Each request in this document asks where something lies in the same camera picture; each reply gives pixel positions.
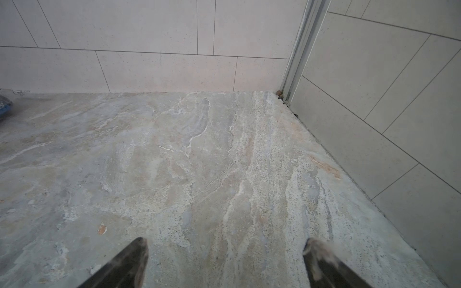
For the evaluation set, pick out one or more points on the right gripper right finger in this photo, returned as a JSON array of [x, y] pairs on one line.
[[326, 270]]

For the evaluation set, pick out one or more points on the bag of colourful small parts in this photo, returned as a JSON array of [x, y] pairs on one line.
[[5, 105]]

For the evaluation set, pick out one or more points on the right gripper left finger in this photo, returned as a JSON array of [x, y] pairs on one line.
[[125, 270]]

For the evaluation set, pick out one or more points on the aluminium corner post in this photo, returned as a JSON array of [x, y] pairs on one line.
[[311, 22]]

